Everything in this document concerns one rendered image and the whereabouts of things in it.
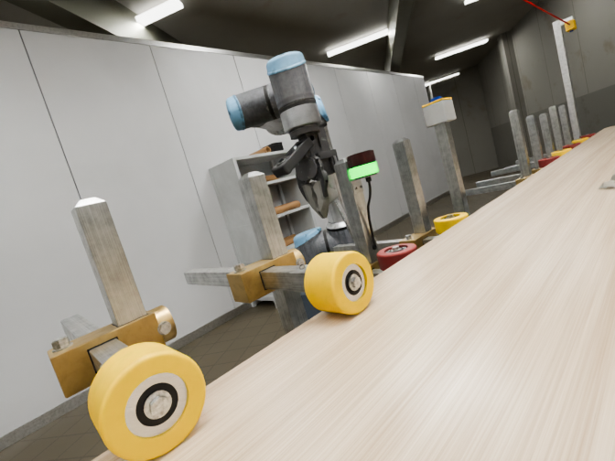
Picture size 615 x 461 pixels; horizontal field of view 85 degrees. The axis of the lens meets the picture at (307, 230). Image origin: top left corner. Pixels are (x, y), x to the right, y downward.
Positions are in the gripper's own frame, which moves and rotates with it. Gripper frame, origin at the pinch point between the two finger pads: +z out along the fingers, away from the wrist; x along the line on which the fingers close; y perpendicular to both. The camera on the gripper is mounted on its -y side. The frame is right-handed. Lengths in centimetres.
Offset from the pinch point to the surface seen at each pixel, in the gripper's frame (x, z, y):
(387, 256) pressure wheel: -19.0, 9.9, -4.4
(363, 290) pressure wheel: -29.0, 7.9, -24.0
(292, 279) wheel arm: -19.0, 5.2, -27.3
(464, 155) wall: 428, 38, 1121
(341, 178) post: -7.6, -6.6, 1.8
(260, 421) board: -33, 10, -45
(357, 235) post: -7.7, 6.6, 1.8
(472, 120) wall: 389, -67, 1149
